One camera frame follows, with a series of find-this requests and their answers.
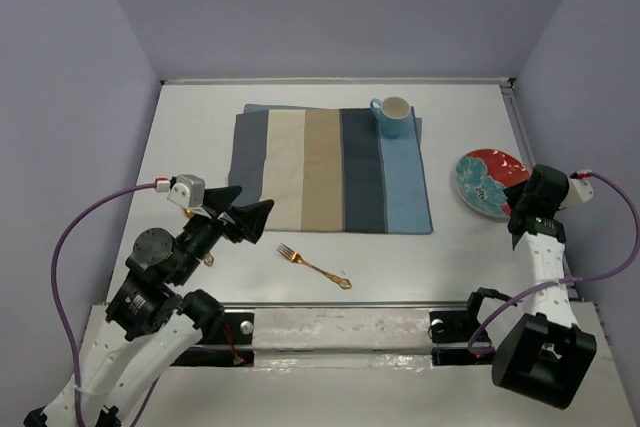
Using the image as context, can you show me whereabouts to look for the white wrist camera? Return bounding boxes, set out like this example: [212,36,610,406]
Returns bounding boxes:
[167,174,205,210]
[561,170,594,208]

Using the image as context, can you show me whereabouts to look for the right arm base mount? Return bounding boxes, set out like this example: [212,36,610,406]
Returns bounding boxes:
[427,288,509,367]

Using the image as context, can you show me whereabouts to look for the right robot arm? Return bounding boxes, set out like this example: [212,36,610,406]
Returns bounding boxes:
[492,165,597,409]

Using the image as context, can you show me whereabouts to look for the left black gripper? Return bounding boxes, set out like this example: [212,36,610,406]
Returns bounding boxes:
[172,183,276,283]

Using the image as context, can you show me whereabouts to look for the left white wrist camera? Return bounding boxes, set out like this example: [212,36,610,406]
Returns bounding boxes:
[167,174,205,210]

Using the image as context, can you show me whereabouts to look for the gold fork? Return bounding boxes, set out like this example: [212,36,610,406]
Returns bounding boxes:
[277,244,352,290]

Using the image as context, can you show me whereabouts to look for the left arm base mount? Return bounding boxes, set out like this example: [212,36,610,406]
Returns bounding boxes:
[173,309,255,368]

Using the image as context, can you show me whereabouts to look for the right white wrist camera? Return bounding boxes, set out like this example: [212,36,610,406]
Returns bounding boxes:
[561,170,594,208]

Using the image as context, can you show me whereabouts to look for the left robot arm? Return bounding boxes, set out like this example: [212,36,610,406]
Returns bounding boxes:
[23,175,275,426]

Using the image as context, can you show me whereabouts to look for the light blue mug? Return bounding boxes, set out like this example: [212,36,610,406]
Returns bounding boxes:
[369,97,411,139]

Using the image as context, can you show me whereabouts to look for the gold spoon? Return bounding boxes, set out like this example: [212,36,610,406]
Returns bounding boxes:
[184,209,214,267]

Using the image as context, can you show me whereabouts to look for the red and teal floral plate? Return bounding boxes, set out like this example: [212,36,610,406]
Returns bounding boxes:
[454,149,530,220]

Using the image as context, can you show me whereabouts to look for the striped cloth placemat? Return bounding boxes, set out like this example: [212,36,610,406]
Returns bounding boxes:
[228,104,433,235]

